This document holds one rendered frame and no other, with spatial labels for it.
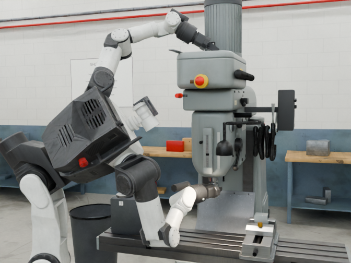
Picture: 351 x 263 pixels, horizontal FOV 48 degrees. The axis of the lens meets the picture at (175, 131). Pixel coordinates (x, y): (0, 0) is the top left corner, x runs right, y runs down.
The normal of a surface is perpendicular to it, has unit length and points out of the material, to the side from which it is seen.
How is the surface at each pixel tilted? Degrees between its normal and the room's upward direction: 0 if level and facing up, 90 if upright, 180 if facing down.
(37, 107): 90
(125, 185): 104
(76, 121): 74
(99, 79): 61
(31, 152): 90
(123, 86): 90
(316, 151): 90
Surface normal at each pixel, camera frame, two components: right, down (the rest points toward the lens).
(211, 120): -0.31, 0.09
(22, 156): -0.02, 0.08
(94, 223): 0.25, 0.14
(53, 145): -0.49, -0.19
